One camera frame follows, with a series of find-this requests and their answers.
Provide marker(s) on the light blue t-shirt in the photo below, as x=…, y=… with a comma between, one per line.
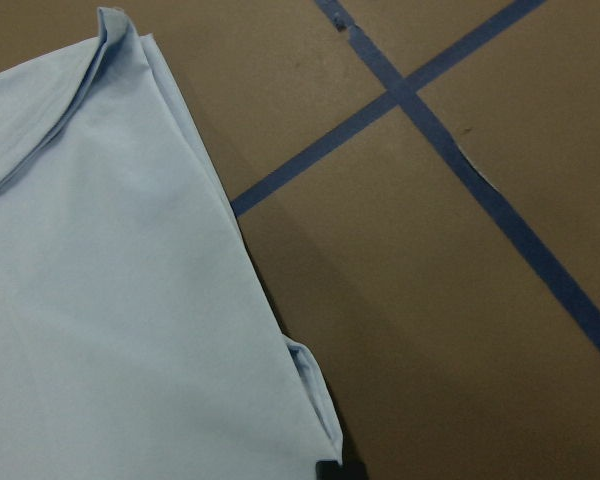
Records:
x=136, y=341

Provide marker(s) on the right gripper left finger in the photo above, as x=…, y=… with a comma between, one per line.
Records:
x=327, y=470

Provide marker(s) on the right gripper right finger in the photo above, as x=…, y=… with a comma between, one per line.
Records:
x=353, y=468

